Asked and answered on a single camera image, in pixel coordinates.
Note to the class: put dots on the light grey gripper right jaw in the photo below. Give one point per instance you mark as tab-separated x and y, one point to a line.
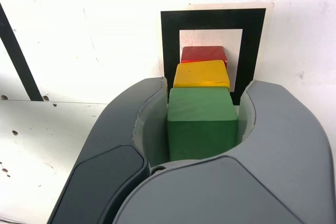
262	182

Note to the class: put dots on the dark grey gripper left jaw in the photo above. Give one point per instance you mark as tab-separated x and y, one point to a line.
105	161

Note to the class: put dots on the green cube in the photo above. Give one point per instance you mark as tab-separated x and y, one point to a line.
202	124

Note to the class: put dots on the yellow cube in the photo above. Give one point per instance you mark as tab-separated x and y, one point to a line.
200	74

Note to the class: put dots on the red cube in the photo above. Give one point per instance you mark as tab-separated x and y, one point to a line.
202	54

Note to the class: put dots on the black tape square outline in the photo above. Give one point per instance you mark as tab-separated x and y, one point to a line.
170	37

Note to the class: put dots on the black tape strip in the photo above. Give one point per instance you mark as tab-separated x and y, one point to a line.
21	58

